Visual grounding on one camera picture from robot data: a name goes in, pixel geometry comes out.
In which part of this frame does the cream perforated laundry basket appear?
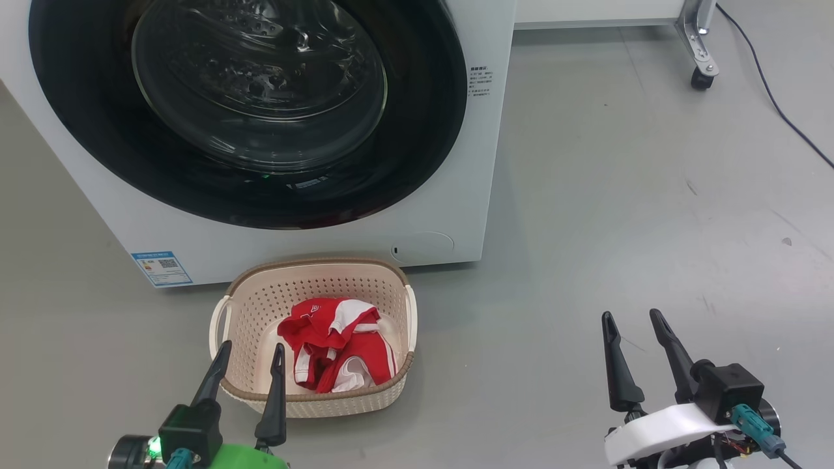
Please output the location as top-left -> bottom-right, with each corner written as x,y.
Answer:
209,258 -> 418,419

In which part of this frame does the black floor cable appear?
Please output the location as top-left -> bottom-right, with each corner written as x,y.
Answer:
715,3 -> 834,169

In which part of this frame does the white rolling partition panel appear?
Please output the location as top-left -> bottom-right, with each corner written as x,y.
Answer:
513,0 -> 721,91

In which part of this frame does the red and white cloth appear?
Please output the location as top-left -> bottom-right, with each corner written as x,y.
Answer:
278,298 -> 398,394

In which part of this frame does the washing machine glass door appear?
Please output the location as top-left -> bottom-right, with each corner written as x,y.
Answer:
29,0 -> 468,230

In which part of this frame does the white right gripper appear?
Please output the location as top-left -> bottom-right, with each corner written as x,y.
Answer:
601,309 -> 737,467

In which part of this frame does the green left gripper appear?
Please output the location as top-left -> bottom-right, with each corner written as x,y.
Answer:
191,340 -> 291,469

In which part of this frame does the teal plug right camera cable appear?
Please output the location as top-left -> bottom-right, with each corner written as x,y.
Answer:
730,404 -> 805,469

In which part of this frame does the white front-load washing machine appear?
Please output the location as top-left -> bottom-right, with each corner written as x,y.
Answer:
0,0 -> 519,289

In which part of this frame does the blue energy label sticker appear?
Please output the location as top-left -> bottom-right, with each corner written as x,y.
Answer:
130,251 -> 194,288

